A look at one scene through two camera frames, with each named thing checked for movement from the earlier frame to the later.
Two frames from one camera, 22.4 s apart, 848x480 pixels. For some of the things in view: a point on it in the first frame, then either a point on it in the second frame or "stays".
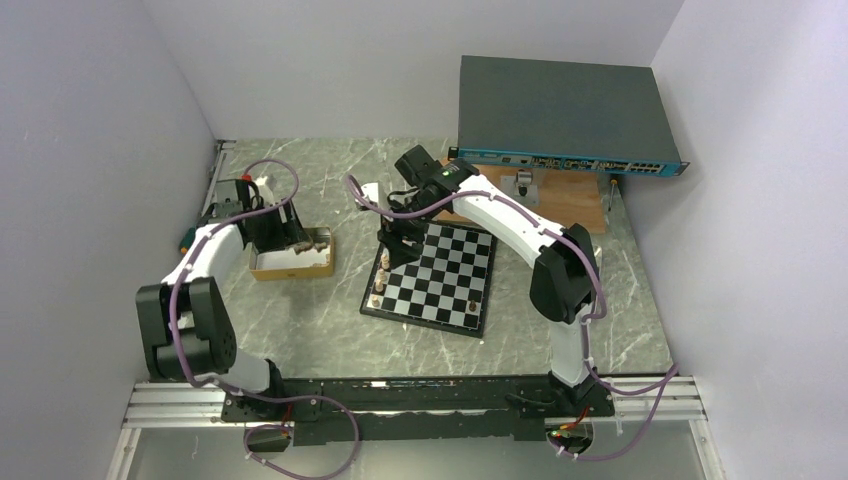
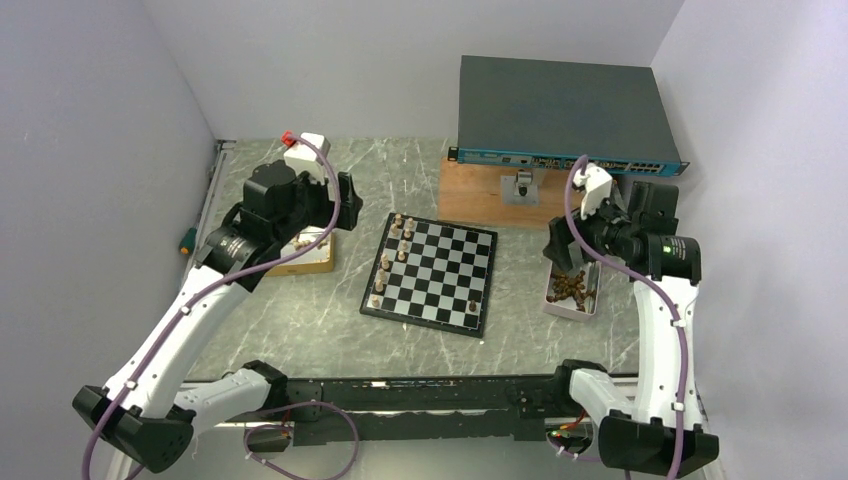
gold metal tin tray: [313, 259] stays
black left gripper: [287, 233] -> [348, 202]
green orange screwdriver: [187, 240] stays
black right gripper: [400, 251] -> [557, 248]
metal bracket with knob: [520, 188] stays
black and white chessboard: [448, 288] stays
